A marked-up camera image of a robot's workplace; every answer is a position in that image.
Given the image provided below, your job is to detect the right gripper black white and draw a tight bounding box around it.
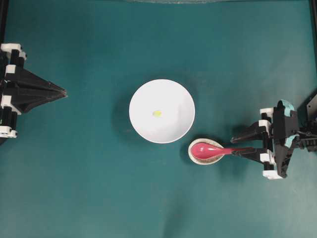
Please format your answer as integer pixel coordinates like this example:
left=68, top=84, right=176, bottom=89
left=230, top=107, right=302, bottom=179

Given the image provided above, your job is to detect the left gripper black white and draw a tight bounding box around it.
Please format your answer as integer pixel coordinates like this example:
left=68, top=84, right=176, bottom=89
left=0, top=43, right=69, bottom=138

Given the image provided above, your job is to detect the pink plastic spoon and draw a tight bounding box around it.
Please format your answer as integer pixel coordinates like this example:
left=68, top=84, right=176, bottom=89
left=190, top=143, right=251, bottom=160

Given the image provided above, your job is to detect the yellow hexagonal prism block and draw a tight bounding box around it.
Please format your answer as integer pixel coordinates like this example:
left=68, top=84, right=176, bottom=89
left=153, top=111, right=162, bottom=118

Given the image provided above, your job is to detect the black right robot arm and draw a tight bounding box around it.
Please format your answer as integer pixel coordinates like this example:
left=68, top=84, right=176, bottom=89
left=231, top=106, right=317, bottom=179

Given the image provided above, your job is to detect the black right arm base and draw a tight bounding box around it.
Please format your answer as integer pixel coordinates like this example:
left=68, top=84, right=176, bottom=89
left=307, top=94, right=317, bottom=123

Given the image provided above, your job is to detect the speckled ceramic spoon rest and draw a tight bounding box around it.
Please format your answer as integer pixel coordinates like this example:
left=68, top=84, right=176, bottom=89
left=188, top=138, right=223, bottom=165

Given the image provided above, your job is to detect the white round bowl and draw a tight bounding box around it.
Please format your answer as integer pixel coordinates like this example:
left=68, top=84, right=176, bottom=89
left=129, top=79, right=196, bottom=144

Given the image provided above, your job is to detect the green mat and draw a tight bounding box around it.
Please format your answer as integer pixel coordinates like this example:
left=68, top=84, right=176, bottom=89
left=0, top=0, right=317, bottom=238

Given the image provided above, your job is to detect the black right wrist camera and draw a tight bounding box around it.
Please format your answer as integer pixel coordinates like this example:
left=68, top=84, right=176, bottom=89
left=272, top=100, right=299, bottom=148

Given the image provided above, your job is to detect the black left frame rail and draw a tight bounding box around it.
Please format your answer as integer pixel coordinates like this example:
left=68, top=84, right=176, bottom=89
left=0, top=0, right=9, bottom=43

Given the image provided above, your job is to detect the black frame rail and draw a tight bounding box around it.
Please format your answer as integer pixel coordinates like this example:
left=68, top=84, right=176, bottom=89
left=308, top=0, right=317, bottom=96
left=0, top=0, right=9, bottom=43

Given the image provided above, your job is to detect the black right frame rail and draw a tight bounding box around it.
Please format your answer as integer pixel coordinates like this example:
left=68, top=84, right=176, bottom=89
left=308, top=0, right=317, bottom=96

